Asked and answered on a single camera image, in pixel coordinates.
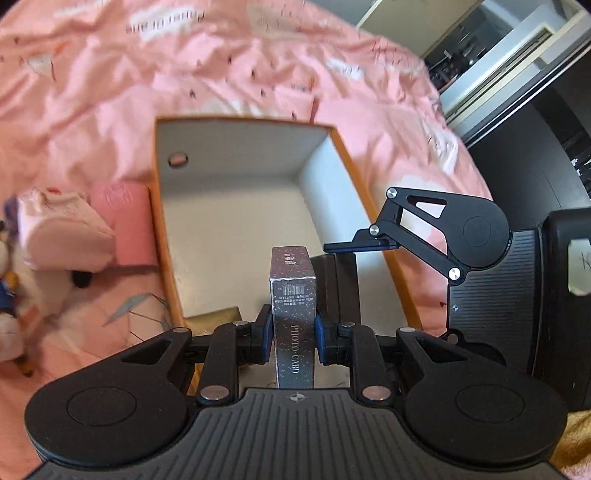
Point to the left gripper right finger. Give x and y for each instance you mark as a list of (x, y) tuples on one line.
[(356, 347)]

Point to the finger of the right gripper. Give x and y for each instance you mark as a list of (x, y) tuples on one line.
[(357, 246)]

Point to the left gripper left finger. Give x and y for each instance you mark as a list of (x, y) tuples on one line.
[(231, 346)]

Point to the gold gift box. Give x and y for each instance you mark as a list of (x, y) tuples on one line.
[(206, 323)]

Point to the dark grey felt case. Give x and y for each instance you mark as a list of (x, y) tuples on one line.
[(338, 294)]

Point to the photo card box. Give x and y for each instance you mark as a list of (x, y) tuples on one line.
[(293, 295)]

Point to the orange cardboard box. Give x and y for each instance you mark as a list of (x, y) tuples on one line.
[(227, 190)]

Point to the pink notebook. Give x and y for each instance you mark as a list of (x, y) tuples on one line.
[(126, 208)]

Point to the pink pouch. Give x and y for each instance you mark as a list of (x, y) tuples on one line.
[(61, 231)]

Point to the raccoon plush toy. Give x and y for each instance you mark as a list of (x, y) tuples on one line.
[(14, 304)]

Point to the pink bed quilt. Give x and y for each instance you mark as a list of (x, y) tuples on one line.
[(81, 85)]

